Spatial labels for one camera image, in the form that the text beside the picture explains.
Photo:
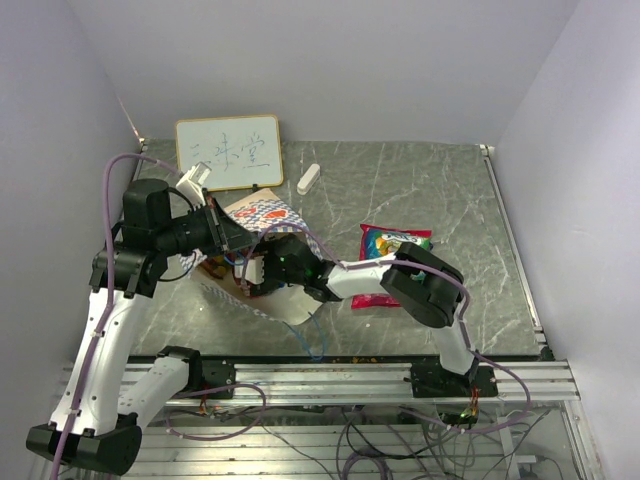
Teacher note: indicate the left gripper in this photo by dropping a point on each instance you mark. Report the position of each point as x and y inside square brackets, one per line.
[225, 233]

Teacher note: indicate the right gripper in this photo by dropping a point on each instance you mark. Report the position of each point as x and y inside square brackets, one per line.
[268, 283]

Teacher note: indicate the checkered paper bag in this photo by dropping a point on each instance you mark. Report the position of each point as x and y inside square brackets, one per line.
[265, 211]

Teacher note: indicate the red chips bag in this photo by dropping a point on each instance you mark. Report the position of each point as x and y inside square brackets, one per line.
[373, 300]

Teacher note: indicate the green Fox's candy bag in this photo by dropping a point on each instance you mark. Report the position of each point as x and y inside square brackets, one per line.
[379, 241]

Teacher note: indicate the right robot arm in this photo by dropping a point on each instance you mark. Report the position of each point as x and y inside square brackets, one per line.
[431, 291]

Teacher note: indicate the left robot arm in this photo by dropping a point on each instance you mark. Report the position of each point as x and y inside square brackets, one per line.
[95, 427]

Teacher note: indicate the orange yellow snack bag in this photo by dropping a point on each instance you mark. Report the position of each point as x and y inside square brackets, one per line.
[216, 268]

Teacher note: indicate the small whiteboard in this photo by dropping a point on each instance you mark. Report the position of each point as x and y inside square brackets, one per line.
[242, 152]

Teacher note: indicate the white board eraser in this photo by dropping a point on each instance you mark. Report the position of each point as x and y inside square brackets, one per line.
[308, 179]

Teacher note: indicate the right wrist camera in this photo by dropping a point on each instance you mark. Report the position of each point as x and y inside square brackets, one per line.
[249, 272]

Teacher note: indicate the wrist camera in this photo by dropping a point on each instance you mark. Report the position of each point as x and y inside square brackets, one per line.
[249, 272]
[192, 184]

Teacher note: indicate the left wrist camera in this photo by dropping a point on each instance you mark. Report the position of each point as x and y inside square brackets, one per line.
[192, 184]

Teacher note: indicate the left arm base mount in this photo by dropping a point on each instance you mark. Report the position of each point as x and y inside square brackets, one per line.
[208, 377]

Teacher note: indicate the aluminium frame rail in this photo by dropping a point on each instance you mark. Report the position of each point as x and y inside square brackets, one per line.
[338, 383]

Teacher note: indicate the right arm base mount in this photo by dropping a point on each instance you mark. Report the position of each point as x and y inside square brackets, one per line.
[429, 379]

